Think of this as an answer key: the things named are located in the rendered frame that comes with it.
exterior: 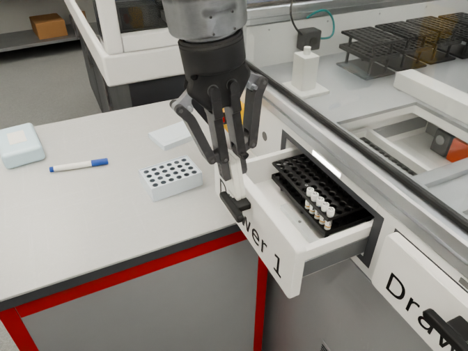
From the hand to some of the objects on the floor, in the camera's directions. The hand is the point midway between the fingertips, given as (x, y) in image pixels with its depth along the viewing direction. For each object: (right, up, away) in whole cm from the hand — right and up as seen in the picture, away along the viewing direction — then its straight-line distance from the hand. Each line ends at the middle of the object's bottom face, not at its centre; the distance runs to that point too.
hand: (233, 175), depth 56 cm
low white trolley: (-30, -59, +87) cm, 109 cm away
